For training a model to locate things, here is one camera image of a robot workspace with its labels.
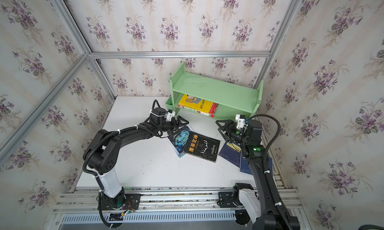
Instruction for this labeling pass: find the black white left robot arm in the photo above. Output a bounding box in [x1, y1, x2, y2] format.
[82, 100, 189, 212]

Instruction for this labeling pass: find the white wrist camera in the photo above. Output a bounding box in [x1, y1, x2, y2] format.
[166, 110, 176, 122]
[235, 115, 247, 131]

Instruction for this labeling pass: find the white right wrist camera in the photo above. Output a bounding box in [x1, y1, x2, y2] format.
[235, 115, 247, 131]

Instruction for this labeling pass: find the aluminium mounting rail frame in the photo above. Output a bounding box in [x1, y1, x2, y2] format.
[44, 186, 313, 230]

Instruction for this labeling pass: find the green nature encyclopedia book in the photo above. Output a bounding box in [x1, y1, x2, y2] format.
[178, 104, 217, 118]

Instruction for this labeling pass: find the dark blue book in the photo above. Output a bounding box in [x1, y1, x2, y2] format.
[219, 142, 241, 168]
[240, 157, 273, 175]

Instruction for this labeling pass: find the green metal bookshelf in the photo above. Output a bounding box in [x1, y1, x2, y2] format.
[166, 63, 264, 120]

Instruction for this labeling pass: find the black book yellow title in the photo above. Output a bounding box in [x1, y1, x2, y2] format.
[183, 132, 220, 163]

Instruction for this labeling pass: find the white science youth magazine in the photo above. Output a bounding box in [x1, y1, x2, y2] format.
[167, 125, 193, 158]

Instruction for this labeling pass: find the yellow cartoon cover book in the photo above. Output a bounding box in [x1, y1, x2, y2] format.
[178, 95, 218, 113]

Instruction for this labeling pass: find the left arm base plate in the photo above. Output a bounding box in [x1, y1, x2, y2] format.
[97, 192, 141, 211]

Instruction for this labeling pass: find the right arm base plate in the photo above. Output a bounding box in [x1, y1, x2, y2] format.
[217, 191, 242, 208]

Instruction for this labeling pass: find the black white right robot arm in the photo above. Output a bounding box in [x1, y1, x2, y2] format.
[216, 115, 301, 230]

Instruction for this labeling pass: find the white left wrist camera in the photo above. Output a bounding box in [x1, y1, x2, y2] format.
[166, 110, 176, 122]

